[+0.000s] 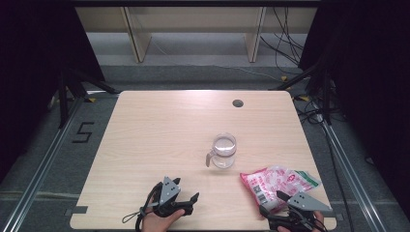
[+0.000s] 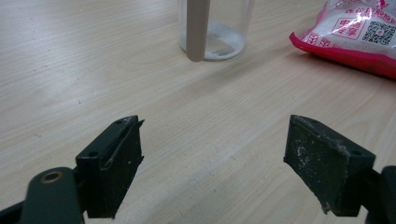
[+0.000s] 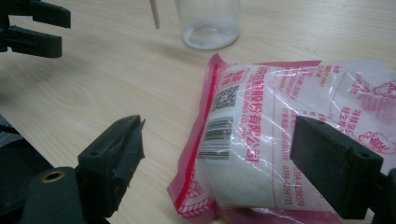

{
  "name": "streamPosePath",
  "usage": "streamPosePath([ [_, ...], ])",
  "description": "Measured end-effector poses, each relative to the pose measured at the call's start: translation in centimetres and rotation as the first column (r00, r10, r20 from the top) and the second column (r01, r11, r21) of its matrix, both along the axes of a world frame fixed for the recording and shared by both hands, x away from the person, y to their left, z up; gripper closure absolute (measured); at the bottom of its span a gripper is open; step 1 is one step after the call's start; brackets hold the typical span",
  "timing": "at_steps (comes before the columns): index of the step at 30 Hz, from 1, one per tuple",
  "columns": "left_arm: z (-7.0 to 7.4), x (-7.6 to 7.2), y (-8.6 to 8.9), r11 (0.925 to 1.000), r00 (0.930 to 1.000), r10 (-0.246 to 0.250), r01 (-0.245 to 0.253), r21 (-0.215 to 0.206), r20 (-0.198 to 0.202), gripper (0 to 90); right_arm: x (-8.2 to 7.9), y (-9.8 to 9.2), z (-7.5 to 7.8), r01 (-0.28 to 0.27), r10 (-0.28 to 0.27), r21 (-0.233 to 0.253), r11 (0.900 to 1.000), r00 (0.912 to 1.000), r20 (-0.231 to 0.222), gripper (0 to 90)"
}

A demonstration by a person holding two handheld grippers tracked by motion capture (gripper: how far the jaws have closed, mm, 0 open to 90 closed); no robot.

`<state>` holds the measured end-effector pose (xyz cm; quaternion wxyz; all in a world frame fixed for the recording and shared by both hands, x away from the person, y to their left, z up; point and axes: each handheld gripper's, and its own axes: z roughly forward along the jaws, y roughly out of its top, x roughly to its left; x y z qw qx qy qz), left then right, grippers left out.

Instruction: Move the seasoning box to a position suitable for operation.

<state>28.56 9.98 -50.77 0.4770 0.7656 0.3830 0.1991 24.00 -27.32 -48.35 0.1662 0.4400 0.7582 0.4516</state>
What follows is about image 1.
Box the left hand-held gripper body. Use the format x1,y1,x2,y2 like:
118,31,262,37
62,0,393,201
151,176,194,218

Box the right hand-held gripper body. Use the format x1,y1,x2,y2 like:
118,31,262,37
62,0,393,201
267,191,334,232

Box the pink and white plastic packet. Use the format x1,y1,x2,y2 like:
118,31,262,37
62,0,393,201
239,165,322,214

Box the clear glass jar with handle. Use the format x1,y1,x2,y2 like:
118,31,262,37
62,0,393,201
205,131,238,170

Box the person's right hand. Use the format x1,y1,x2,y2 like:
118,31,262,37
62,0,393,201
278,210,326,232

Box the person's left hand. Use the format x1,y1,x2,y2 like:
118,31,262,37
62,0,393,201
141,208,187,232

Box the black metal stand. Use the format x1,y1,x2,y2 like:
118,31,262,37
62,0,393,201
270,54,335,127
57,66,119,130

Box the black curtain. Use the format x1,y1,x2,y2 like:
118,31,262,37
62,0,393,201
0,0,105,185
298,0,410,223

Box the beige wooden shelf unit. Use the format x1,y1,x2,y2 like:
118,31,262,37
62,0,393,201
74,6,318,64

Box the right hand-held gripper black cable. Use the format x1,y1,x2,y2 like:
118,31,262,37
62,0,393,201
288,206,328,232

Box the hand-held gripper black cable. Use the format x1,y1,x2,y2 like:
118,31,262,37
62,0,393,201
121,182,163,232
288,206,328,232

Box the left hand-held gripper black cable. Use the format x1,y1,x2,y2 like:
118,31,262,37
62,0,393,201
121,182,163,232

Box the black floor cables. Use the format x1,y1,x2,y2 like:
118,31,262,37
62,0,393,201
293,96,357,232

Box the aluminium floor rail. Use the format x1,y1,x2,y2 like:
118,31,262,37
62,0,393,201
317,105,390,232
0,96,85,232

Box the bundle of black hanging cables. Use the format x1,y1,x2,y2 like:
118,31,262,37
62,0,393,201
259,7,308,75

